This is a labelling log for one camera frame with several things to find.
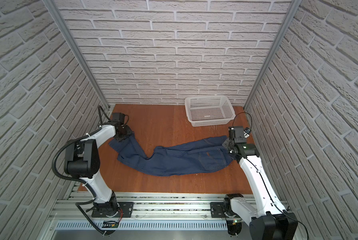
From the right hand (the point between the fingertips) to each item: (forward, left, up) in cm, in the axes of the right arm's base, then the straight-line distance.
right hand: (230, 142), depth 79 cm
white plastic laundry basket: (+40, +2, -18) cm, 44 cm away
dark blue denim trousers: (0, +13, -12) cm, 18 cm away
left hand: (+20, +61, -12) cm, 65 cm away
